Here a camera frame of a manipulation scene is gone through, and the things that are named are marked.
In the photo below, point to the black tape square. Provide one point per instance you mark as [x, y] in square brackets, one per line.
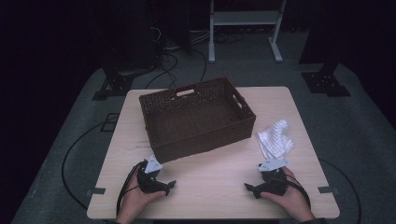
[101, 126]

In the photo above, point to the brown woven basket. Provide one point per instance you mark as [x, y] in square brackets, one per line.
[199, 121]

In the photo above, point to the white metal stand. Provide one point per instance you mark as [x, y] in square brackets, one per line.
[243, 18]

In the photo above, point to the person's right hand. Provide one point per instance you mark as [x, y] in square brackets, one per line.
[294, 199]

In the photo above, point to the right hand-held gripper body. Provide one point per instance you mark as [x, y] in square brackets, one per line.
[274, 183]

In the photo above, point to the person's left hand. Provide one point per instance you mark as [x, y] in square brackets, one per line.
[134, 199]

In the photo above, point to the grey tape strip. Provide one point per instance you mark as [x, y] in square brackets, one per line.
[96, 191]
[328, 189]

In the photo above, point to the black stand base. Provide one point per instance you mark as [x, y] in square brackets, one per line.
[323, 83]
[116, 85]

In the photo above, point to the white waffle cloth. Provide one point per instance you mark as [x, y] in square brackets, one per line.
[275, 140]

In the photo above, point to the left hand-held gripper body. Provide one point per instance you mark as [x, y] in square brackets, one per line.
[149, 182]

